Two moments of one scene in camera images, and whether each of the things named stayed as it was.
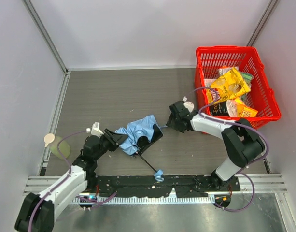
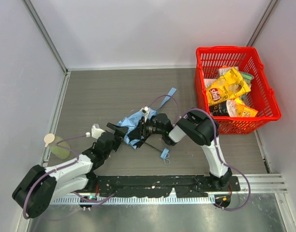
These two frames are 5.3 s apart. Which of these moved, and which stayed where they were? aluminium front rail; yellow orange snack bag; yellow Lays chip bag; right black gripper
Moved: right black gripper
Stayed: yellow orange snack bag; aluminium front rail; yellow Lays chip bag
